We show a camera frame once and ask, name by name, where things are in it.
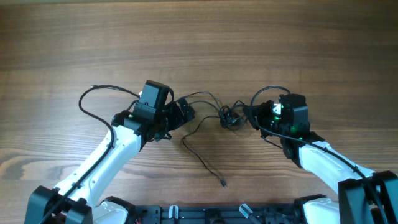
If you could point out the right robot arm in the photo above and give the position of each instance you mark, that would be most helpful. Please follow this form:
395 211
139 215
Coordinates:
364 196

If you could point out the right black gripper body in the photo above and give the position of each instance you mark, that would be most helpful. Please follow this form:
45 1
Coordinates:
267 116

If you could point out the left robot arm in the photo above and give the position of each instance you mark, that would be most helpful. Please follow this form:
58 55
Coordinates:
76 199

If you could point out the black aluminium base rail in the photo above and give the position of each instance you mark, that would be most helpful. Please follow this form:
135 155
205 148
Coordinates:
271 213

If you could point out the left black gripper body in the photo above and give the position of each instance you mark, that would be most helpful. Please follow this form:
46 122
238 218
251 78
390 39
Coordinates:
174 118

